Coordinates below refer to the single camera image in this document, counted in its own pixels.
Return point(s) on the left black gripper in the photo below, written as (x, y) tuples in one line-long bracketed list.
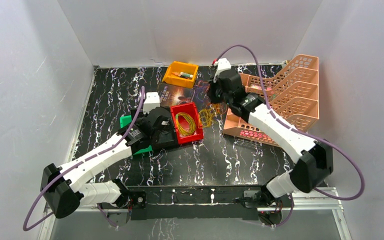
[(165, 126)]

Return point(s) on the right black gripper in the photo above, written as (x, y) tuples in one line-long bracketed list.
[(211, 91)]

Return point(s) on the black plastic bin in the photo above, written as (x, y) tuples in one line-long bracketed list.
[(156, 145)]

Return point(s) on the green plastic bin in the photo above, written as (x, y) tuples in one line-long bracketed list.
[(125, 121)]

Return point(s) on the red plastic bin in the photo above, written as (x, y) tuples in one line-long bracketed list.
[(187, 123)]

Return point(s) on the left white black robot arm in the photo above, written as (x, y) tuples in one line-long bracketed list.
[(66, 188)]

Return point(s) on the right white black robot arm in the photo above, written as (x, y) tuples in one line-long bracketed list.
[(313, 158)]

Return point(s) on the dark paperback book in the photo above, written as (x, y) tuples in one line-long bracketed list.
[(172, 95)]

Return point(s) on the marker in orange bin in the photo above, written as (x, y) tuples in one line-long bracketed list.
[(183, 75)]

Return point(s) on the orange plastic bin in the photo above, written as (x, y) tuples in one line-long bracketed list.
[(177, 66)]

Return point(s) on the pink tiered file tray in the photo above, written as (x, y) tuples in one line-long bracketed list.
[(293, 93)]

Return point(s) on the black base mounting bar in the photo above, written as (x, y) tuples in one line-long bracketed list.
[(201, 202)]

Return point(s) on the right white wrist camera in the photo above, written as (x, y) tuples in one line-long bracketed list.
[(221, 64)]

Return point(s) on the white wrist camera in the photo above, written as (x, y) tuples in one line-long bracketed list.
[(221, 64), (152, 101)]

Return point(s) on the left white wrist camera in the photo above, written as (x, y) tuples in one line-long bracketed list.
[(152, 101)]

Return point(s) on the aluminium frame rail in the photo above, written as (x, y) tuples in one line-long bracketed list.
[(312, 216)]

